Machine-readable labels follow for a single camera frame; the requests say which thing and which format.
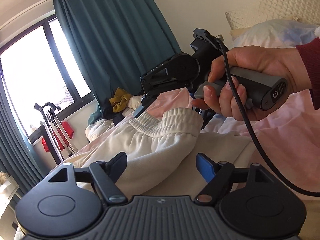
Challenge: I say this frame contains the mustard yellow garment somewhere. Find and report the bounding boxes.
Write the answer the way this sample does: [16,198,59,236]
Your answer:
[109,88,132,113]

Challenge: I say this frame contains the red bag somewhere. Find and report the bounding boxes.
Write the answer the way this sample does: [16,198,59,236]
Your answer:
[42,121,74,152]

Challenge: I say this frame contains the white quilted duvet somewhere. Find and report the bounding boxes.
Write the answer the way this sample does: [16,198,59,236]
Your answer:
[85,119,114,142]

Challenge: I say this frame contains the person's right hand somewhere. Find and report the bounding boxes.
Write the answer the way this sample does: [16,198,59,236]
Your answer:
[191,46,312,121]

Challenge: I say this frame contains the white knit sweatpants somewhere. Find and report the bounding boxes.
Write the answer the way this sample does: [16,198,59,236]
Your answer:
[15,107,253,240]

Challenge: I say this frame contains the red sleeve forearm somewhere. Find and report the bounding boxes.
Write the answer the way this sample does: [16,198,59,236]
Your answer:
[296,37,320,110]

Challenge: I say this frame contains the black cable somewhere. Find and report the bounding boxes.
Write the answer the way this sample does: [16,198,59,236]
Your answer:
[202,31,320,197]

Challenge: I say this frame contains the pastel tie-dye bed blanket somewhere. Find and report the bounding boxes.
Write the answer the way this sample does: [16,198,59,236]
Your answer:
[62,18,320,205]

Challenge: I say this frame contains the quilted cream headboard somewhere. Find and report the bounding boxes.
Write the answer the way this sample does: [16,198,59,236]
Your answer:
[225,0,319,30]

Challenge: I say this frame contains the white vanity desk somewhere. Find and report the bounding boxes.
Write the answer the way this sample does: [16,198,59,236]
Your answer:
[1,171,21,231]

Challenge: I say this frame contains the teal curtain by bed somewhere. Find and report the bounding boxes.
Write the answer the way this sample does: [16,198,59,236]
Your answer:
[52,0,182,111]

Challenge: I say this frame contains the pile of clothes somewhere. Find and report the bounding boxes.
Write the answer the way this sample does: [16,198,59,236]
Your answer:
[87,88,140,126]

